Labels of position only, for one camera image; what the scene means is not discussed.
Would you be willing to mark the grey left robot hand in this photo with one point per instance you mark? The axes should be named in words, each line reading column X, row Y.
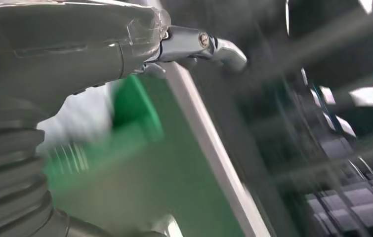
column 58, row 45

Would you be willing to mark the grey poly mailer parcel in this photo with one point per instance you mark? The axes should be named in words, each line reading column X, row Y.
column 75, row 121

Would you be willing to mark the green plastic crate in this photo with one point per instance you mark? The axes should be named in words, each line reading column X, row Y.
column 134, row 104

